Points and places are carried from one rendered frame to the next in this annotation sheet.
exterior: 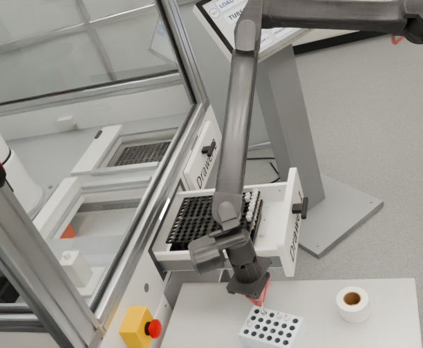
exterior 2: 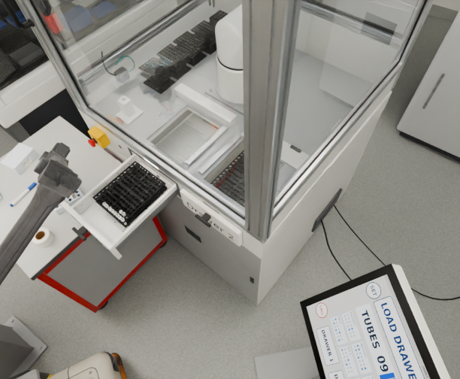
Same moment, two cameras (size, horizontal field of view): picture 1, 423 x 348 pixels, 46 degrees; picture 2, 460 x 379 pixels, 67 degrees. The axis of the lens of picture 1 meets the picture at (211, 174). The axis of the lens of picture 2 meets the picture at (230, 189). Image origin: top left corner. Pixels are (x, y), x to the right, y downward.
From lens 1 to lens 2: 176 cm
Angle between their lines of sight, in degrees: 71
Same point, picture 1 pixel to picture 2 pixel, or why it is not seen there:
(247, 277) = not seen: hidden behind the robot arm
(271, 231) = (106, 222)
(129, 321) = (95, 130)
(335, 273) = (231, 358)
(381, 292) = (39, 257)
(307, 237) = (277, 362)
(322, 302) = (63, 229)
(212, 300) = not seen: hidden behind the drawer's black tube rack
